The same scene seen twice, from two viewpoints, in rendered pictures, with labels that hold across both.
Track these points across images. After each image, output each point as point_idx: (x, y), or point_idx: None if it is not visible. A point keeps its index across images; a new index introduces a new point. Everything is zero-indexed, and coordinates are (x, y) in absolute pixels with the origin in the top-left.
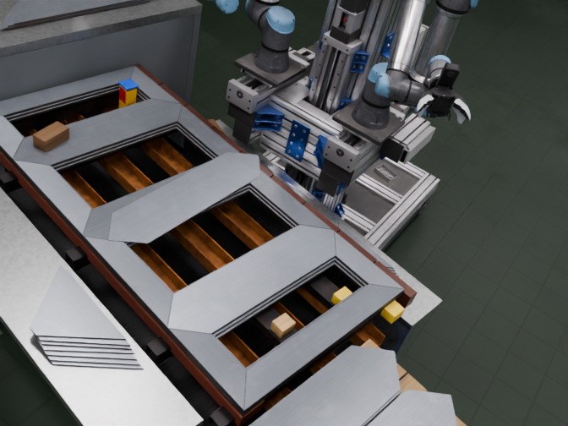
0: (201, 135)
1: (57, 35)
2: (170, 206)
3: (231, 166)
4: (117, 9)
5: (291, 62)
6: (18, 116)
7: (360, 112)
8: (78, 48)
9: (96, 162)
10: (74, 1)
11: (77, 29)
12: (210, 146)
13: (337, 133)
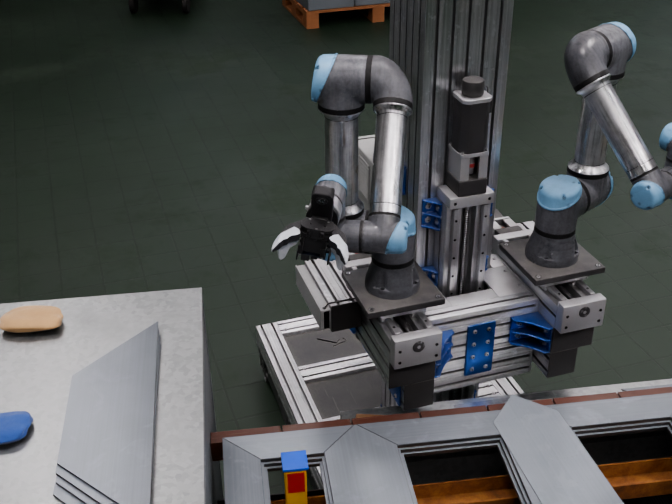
0: (444, 433)
1: (203, 478)
2: None
3: (527, 430)
4: (160, 380)
5: None
6: None
7: (557, 254)
8: (206, 476)
9: None
10: (117, 418)
11: (196, 448)
12: (474, 433)
13: (549, 297)
